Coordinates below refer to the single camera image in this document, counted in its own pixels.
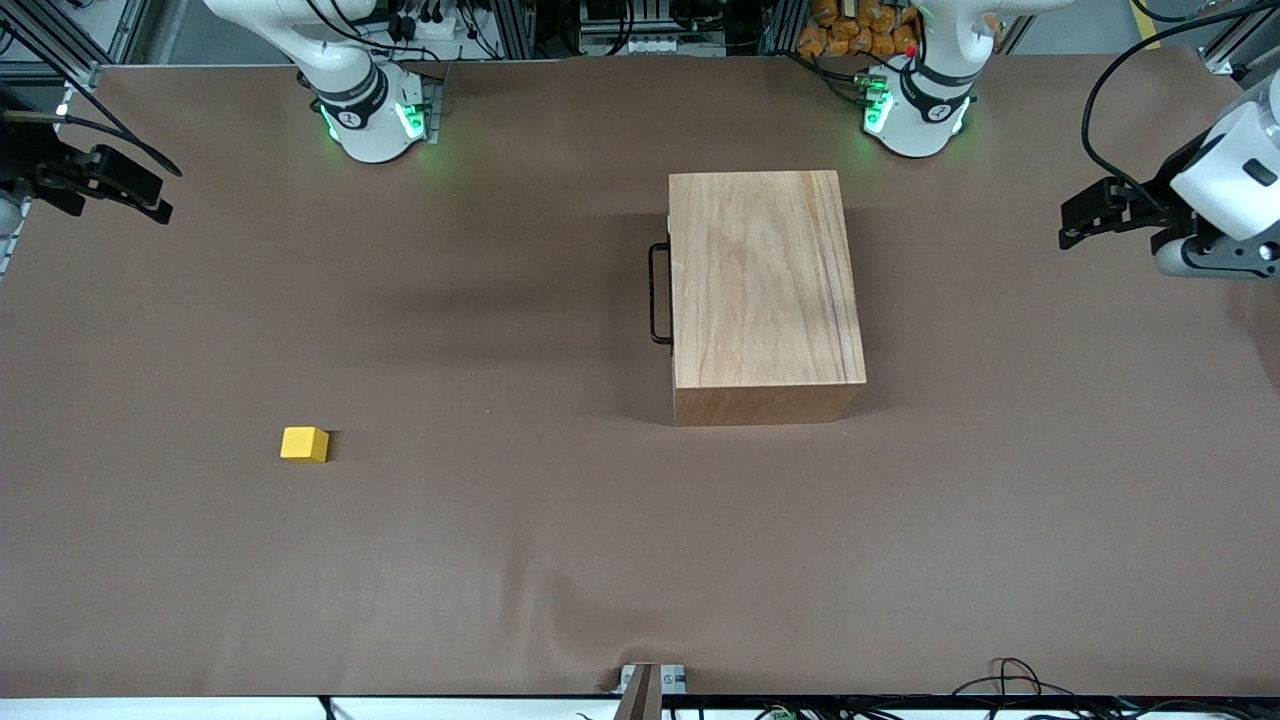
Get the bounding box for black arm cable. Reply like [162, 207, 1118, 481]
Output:
[1081, 3, 1280, 201]
[0, 0, 184, 179]

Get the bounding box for black metal drawer handle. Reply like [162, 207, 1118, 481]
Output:
[648, 242, 674, 346]

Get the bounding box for orange snack bags pile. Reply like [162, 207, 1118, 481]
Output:
[797, 0, 923, 59]

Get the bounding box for brown table mat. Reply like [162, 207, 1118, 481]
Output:
[0, 45, 1280, 699]

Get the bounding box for white power strip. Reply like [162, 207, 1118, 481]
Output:
[588, 33, 683, 57]

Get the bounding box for wooden drawer cabinet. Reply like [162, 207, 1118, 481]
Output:
[667, 170, 868, 428]

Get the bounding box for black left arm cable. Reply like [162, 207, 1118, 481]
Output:
[1081, 3, 1280, 201]

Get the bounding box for black floor cables bundle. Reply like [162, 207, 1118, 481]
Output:
[760, 657, 1280, 720]

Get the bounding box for aluminium frame profile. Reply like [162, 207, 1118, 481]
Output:
[0, 0, 103, 91]
[1198, 15, 1280, 79]

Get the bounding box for yellow block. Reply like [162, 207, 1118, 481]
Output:
[280, 427, 330, 464]

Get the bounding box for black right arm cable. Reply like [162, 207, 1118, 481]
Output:
[0, 0, 184, 179]

